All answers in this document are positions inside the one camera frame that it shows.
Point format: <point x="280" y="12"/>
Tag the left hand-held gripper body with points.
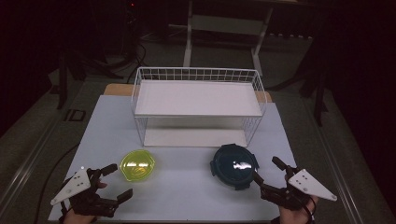
<point x="74" y="185"/>

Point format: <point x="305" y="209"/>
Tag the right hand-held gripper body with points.
<point x="308" y="185"/>

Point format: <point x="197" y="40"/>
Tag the dark blue lidded glass container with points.
<point x="233" y="166"/>

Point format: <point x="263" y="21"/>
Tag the yellow-green translucent container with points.
<point x="137" y="165"/>

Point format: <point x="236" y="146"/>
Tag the person's left hand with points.
<point x="77" y="218"/>

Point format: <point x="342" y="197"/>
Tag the person's right hand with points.
<point x="295" y="217"/>

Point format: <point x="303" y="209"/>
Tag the light blue table mat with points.
<point x="186" y="189"/>

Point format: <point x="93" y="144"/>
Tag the black floor socket box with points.
<point x="75" y="115"/>

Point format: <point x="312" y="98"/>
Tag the black metal stand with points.
<point x="62" y="81"/>
<point x="319" y="93"/>

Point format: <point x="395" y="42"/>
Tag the white metal desk frame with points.
<point x="187" y="46"/>

